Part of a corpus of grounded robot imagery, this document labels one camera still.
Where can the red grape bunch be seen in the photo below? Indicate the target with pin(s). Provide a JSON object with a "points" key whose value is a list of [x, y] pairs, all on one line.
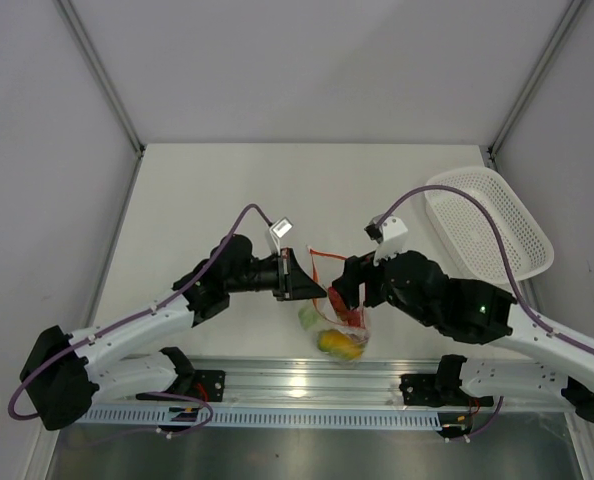
{"points": [[350, 317]]}

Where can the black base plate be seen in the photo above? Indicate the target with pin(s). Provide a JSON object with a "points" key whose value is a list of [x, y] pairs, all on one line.
{"points": [[208, 385], [434, 390]]}

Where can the white cauliflower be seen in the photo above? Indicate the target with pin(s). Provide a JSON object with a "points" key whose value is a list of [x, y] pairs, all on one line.
{"points": [[309, 317]]}

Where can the white slotted cable duct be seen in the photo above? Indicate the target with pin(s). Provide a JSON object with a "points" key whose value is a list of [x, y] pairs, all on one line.
{"points": [[224, 416]]}

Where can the clear orange zip bag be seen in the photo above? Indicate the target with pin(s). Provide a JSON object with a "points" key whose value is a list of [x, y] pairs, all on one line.
{"points": [[323, 265]]}

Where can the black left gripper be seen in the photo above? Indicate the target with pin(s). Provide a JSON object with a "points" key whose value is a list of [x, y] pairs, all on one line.
{"points": [[292, 281]]}

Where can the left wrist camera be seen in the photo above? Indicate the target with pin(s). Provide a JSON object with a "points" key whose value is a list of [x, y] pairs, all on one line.
{"points": [[275, 232]]}

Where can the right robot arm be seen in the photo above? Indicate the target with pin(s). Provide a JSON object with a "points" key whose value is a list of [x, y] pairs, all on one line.
{"points": [[477, 313]]}

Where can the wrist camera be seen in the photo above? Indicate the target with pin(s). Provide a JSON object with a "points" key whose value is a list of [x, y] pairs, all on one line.
{"points": [[275, 232], [390, 235]]}

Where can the white perforated plastic basket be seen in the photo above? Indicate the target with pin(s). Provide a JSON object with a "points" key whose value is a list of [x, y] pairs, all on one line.
{"points": [[476, 213]]}

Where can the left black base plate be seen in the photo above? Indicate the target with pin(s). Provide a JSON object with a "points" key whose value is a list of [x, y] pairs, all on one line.
{"points": [[208, 385]]}

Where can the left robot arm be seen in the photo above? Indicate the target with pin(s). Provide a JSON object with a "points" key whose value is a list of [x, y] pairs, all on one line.
{"points": [[65, 374]]}

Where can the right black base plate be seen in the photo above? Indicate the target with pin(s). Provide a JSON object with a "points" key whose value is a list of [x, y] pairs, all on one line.
{"points": [[434, 390]]}

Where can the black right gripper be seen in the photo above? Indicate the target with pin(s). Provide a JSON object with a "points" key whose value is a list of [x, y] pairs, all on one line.
{"points": [[357, 271]]}

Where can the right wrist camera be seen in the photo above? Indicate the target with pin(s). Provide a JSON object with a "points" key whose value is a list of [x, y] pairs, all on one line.
{"points": [[390, 235]]}

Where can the aluminium mounting rail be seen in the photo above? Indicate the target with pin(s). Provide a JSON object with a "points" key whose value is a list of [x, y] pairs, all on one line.
{"points": [[325, 383]]}

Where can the yellow green mango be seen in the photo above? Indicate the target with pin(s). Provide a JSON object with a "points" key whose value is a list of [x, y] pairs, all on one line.
{"points": [[339, 345]]}

